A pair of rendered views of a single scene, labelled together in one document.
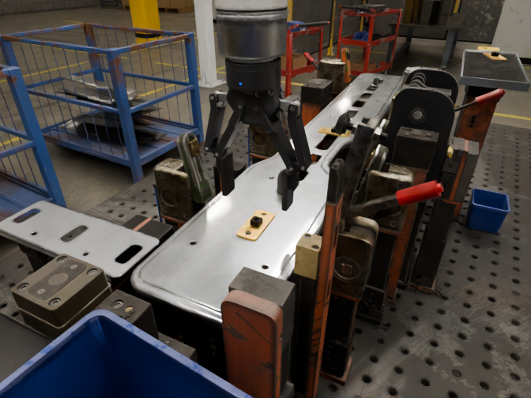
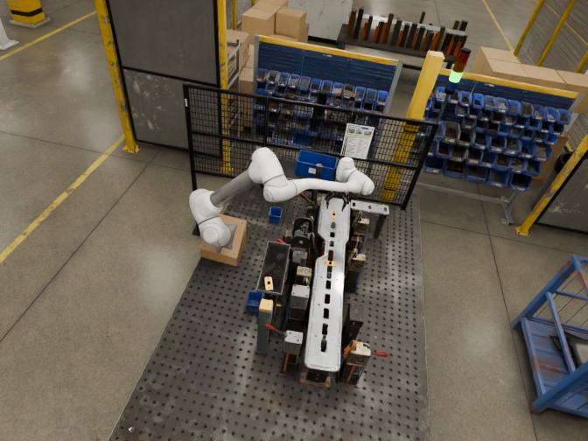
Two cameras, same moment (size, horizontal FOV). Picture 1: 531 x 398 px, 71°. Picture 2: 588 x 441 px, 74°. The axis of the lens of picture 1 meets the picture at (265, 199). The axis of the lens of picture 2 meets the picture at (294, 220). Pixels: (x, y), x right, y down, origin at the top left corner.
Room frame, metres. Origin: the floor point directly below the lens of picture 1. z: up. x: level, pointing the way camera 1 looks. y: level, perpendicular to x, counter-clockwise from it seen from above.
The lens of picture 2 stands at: (2.34, -1.11, 2.90)
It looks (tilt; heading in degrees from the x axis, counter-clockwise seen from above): 43 degrees down; 156
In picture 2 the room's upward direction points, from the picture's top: 8 degrees clockwise
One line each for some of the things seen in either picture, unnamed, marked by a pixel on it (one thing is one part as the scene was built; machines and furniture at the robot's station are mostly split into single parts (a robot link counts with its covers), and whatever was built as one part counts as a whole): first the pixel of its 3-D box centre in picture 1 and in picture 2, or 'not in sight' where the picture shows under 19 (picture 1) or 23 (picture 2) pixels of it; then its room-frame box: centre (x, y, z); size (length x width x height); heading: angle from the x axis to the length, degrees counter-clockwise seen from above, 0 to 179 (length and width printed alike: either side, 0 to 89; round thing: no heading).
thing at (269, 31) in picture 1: (252, 34); not in sight; (0.52, 0.02, 1.31); 0.09 x 0.09 x 0.06
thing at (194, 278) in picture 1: (333, 130); (331, 266); (0.96, -0.19, 1.00); 1.38 x 0.22 x 0.02; 154
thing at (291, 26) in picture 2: not in sight; (276, 44); (-3.99, 0.97, 0.52); 1.20 x 0.80 x 1.05; 147
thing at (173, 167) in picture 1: (186, 234); (358, 237); (0.66, 0.18, 0.87); 0.12 x 0.09 x 0.35; 64
